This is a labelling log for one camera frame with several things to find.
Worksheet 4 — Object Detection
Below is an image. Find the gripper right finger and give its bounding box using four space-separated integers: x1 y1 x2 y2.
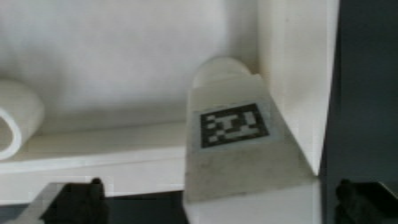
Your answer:
334 179 398 224

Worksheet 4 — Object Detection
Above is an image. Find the white square table top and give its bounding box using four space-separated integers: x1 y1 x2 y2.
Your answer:
0 0 343 204

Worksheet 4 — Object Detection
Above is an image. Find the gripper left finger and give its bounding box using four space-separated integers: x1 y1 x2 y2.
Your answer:
11 178 109 224

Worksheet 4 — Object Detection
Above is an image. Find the white table leg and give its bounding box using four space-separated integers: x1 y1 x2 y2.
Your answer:
183 57 322 224

